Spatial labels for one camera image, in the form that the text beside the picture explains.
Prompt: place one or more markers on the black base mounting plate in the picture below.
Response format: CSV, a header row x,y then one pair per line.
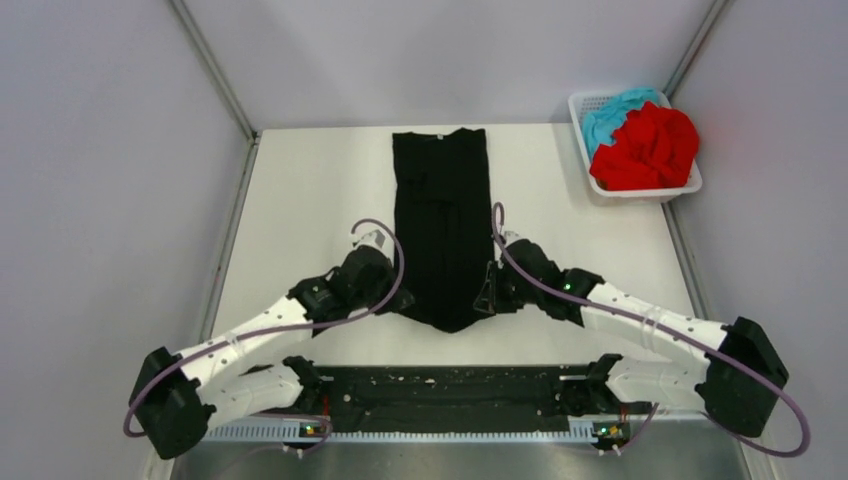
x,y
459,399

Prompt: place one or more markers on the white slotted cable duct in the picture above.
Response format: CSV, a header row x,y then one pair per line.
x,y
257,430

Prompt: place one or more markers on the blue t shirt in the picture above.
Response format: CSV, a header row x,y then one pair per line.
x,y
604,114

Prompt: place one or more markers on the white plastic basket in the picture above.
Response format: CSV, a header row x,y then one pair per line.
x,y
601,197

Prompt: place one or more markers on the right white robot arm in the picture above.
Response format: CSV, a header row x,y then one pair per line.
x,y
732,372

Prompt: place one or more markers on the black t shirt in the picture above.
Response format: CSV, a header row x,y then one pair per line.
x,y
442,220

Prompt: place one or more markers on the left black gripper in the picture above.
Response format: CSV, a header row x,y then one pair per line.
x,y
401,299

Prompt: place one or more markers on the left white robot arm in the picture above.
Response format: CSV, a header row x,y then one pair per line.
x,y
178,397

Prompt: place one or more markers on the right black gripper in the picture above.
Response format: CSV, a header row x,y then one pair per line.
x,y
491,299

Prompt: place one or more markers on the red t shirt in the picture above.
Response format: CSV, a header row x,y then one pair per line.
x,y
655,148

